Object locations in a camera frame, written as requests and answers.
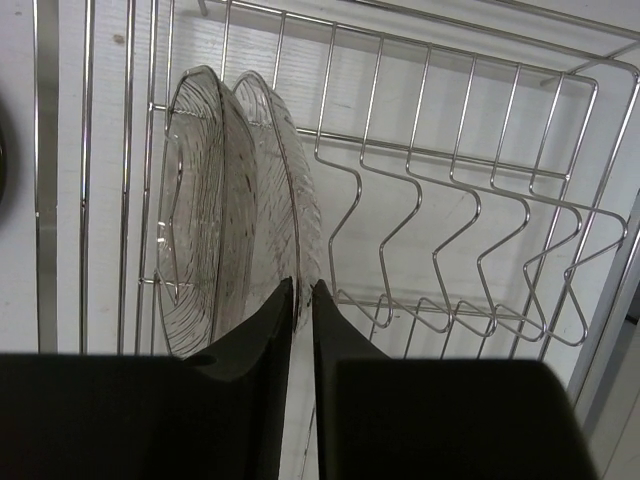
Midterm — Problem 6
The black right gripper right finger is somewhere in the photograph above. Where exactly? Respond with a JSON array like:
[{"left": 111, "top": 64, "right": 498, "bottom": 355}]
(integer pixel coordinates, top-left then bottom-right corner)
[{"left": 312, "top": 282, "right": 597, "bottom": 479}]

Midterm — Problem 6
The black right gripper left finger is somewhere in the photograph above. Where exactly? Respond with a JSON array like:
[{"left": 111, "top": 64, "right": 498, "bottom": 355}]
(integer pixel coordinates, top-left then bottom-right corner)
[{"left": 1, "top": 280, "right": 293, "bottom": 479}]

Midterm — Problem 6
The smoky grey glass plate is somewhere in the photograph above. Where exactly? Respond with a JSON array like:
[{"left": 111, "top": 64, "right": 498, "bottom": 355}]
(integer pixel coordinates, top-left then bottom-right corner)
[{"left": 155, "top": 65, "right": 257, "bottom": 358}]

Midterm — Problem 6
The black plate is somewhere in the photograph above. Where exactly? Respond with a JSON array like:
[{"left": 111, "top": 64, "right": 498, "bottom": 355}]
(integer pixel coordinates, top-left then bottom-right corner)
[{"left": 0, "top": 101, "right": 10, "bottom": 217}]

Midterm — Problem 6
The wire dish rack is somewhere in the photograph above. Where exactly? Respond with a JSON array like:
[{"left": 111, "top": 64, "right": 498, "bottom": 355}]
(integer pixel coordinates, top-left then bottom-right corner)
[{"left": 32, "top": 0, "right": 640, "bottom": 480}]

